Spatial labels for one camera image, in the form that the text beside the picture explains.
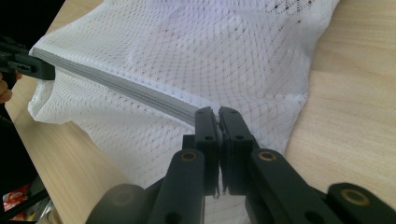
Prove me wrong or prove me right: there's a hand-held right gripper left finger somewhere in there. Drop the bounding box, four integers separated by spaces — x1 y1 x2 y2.
182 106 222 197

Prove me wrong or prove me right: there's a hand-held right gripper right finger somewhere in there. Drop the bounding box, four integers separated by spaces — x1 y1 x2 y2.
219 106 261 195

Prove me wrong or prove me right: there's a white mesh laundry bag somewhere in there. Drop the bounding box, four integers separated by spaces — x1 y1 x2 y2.
27 0 342 191

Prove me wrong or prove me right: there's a red and white packet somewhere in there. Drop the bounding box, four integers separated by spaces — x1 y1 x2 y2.
2 183 31 213

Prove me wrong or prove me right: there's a black metal stand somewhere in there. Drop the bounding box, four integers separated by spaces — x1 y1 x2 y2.
0 188 50 220

